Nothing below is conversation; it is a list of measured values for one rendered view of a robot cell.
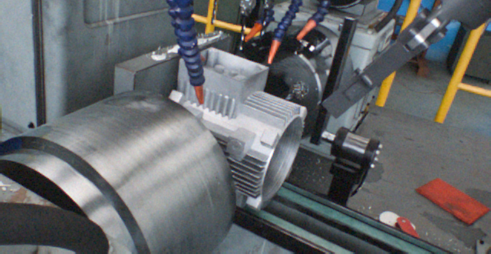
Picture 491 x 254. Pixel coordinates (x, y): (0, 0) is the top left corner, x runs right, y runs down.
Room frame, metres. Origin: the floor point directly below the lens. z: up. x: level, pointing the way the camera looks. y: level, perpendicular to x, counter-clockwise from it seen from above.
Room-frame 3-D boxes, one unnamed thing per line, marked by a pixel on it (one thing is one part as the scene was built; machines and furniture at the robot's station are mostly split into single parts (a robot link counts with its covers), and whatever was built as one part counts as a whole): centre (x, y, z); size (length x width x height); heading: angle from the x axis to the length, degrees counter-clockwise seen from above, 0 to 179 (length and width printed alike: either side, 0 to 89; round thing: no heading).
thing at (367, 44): (1.24, -0.20, 0.99); 0.35 x 0.31 x 0.37; 158
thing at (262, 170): (0.69, 0.01, 1.01); 0.20 x 0.19 x 0.19; 67
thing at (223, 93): (0.70, 0.05, 1.11); 0.12 x 0.11 x 0.07; 67
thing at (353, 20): (0.77, -0.15, 1.12); 0.04 x 0.03 x 0.26; 68
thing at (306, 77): (1.00, -0.11, 1.04); 0.41 x 0.25 x 0.25; 158
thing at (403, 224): (0.78, -0.40, 0.81); 0.09 x 0.03 x 0.02; 9
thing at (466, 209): (0.97, -0.57, 0.80); 0.15 x 0.12 x 0.01; 44
